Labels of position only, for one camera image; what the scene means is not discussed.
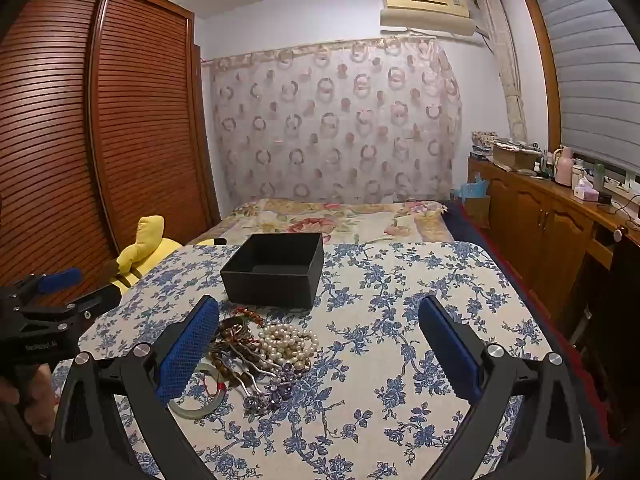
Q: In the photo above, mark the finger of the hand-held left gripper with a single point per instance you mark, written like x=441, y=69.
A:
x=95, y=302
x=59, y=280

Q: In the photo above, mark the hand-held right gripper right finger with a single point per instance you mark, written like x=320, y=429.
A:
x=447, y=355

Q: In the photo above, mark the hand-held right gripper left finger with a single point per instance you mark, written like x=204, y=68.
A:
x=186, y=352

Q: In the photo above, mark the pale green jade bangle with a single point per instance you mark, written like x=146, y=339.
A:
x=200, y=410

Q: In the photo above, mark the silver bangle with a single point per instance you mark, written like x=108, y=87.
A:
x=255, y=377

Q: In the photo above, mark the black box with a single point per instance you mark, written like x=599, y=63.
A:
x=270, y=280

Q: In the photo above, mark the person's left hand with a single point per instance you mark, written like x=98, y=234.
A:
x=44, y=400

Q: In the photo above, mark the yellow plush toy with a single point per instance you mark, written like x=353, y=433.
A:
x=145, y=240

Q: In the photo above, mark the blue floral tablecloth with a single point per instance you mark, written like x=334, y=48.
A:
x=380, y=310

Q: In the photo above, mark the small brown carton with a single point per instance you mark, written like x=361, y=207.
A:
x=479, y=210

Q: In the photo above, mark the wooden slatted wardrobe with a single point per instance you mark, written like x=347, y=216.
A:
x=125, y=135

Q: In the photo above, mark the floral quilt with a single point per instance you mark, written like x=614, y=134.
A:
x=350, y=222

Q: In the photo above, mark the wooden cabinet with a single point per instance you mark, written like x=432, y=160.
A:
x=545, y=220

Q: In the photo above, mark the teal plastic bag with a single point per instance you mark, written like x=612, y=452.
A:
x=470, y=189

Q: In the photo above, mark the black chair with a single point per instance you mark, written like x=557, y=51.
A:
x=615, y=335

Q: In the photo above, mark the cardboard box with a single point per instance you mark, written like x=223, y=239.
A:
x=515, y=157

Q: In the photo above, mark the pink tissue box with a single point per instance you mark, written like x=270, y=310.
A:
x=585, y=191

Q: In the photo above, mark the pink thermos jug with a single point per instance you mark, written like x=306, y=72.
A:
x=564, y=167

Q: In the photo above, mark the patterned cloth pile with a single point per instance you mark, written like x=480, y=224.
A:
x=500, y=139

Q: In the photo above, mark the green bottle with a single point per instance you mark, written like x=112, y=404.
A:
x=599, y=177

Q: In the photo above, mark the cream tied-back curtain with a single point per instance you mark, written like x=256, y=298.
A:
x=505, y=70

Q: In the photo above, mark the grey window blind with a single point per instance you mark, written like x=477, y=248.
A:
x=590, y=75

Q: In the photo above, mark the cream air conditioner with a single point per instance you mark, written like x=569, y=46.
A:
x=425, y=10

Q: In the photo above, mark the wooden window frame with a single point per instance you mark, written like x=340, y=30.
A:
x=542, y=60

